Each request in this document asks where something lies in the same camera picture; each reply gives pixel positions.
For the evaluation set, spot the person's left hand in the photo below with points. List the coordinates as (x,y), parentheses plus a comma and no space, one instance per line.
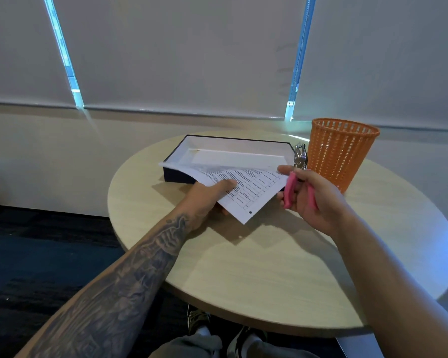
(203,203)

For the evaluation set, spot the person's right hand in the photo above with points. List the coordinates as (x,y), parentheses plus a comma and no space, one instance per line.
(321,205)

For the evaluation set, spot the person's left thumb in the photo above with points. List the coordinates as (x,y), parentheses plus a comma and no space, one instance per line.
(219,186)

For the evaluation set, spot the person's right thumb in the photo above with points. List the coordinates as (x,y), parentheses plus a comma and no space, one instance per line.
(296,171)

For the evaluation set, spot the printed paper sheet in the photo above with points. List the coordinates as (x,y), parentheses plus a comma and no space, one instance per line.
(242,186)

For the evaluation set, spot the person's left forearm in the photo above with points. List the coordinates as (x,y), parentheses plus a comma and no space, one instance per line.
(112,290)

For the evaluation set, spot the person's right forearm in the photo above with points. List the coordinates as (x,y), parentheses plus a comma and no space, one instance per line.
(395,290)

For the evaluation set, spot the dark box tray white inside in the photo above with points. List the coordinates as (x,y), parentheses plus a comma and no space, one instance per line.
(224,152)

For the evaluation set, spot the orange plastic mesh basket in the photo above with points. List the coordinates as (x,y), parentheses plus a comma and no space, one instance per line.
(339,152)

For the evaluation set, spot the round wooden table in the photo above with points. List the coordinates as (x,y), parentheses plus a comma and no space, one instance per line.
(276,264)

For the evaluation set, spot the person's black white shoe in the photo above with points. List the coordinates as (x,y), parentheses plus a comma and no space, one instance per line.
(244,341)
(198,319)

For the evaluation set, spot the white roller blind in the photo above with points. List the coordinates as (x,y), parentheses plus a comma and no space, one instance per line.
(186,52)
(18,48)
(388,59)

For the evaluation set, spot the person's grey trousers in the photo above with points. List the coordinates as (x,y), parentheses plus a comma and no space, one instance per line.
(209,348)

